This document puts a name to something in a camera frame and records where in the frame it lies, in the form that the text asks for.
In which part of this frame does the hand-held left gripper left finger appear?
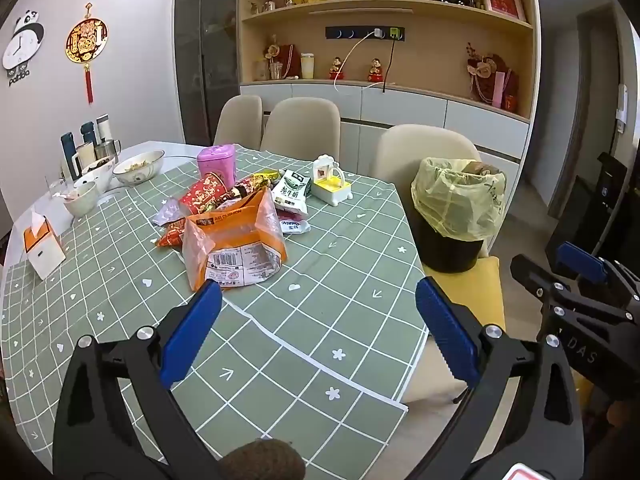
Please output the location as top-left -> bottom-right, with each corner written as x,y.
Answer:
52,279 -> 223,480

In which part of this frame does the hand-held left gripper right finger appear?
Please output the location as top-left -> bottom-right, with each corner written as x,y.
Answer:
410,276 -> 586,480

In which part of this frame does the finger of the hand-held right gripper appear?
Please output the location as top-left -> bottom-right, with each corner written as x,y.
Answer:
510,254 -> 631,321
556,241 -> 640,306

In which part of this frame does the black trash bin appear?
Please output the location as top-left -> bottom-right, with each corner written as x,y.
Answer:
412,210 -> 486,273

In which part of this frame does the yellow-green bin liner bag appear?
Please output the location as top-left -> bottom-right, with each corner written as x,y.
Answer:
411,157 -> 507,242

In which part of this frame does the green white milk carton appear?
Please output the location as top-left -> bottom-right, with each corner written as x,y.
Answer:
270,170 -> 313,216

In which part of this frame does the black tall appliance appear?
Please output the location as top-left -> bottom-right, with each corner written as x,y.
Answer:
592,151 -> 630,261

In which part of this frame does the small orange packet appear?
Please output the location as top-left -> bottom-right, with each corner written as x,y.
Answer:
156,220 -> 193,248

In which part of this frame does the large orange snack bag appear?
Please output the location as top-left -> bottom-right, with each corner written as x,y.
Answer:
181,187 -> 288,292

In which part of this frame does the green grid tablecloth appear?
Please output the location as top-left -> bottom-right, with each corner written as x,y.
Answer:
0,144 -> 425,480

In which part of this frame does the brown crumpled bag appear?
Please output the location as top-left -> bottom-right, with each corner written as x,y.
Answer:
457,160 -> 501,176

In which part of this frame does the red snack packet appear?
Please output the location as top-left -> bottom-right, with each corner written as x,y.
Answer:
179,172 -> 236,216

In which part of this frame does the pink white wrapper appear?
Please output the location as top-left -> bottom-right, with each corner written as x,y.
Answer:
276,212 -> 312,236

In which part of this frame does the dark snack packet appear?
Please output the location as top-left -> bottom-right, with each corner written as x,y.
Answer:
220,182 -> 266,208

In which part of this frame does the dark fuzzy clothing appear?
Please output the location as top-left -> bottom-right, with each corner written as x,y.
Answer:
219,437 -> 307,480

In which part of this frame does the dark wooden door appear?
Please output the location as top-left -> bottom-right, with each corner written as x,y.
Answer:
547,7 -> 623,218

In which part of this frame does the large patterned bowl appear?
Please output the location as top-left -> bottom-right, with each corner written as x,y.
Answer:
112,150 -> 166,187

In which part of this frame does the pink plastic container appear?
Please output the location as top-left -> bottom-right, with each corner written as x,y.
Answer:
196,144 -> 237,188

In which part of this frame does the white orange tissue box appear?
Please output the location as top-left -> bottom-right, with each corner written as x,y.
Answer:
22,210 -> 67,280

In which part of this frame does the small white bowl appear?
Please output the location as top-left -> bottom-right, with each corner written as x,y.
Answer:
62,181 -> 98,218

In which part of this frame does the beige chair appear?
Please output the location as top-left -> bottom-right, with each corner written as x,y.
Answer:
213,95 -> 263,150
372,124 -> 521,406
260,97 -> 342,163

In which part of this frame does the yellow white toothpick dispenser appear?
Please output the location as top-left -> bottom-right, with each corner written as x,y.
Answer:
311,155 -> 353,206

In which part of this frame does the bowl with dark food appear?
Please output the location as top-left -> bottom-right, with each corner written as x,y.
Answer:
80,157 -> 116,193

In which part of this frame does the steel mug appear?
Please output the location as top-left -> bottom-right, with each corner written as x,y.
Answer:
95,139 -> 122,165

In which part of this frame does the white mug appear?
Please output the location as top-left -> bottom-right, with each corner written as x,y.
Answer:
71,142 -> 96,178

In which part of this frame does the wooden shelf cabinet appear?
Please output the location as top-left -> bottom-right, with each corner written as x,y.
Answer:
235,0 -> 543,186

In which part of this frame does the red framed picture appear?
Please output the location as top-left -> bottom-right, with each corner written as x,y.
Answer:
481,0 -> 527,22

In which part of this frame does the dark glass cabinet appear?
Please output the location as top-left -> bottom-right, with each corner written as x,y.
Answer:
174,0 -> 241,146

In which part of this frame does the red bag flower bouquet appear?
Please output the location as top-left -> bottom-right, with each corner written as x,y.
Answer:
264,35 -> 300,80

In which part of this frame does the black power strip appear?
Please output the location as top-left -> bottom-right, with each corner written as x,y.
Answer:
326,26 -> 407,42

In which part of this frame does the red gold knot ornament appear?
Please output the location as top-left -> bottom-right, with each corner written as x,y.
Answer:
65,2 -> 108,106

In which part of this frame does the black charger cable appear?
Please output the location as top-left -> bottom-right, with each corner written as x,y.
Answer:
382,37 -> 397,95

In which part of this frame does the white charger cable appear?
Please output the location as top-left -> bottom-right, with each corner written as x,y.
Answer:
334,30 -> 382,92

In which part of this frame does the panda wall clock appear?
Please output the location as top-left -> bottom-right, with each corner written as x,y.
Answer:
1,10 -> 45,88

